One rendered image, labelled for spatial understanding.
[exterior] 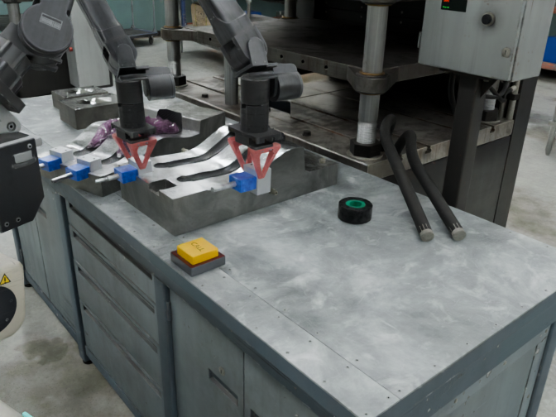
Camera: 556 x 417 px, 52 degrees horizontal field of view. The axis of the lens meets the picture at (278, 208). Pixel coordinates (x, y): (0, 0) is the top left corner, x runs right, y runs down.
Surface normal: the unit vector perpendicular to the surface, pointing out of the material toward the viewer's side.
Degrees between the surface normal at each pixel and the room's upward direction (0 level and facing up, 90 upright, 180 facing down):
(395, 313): 0
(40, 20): 63
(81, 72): 90
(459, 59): 90
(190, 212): 90
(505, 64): 90
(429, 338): 0
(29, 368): 0
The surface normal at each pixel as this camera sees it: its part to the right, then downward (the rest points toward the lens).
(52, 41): 0.52, -0.08
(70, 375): 0.02, -0.91
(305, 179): 0.64, 0.34
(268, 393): -0.77, 0.26
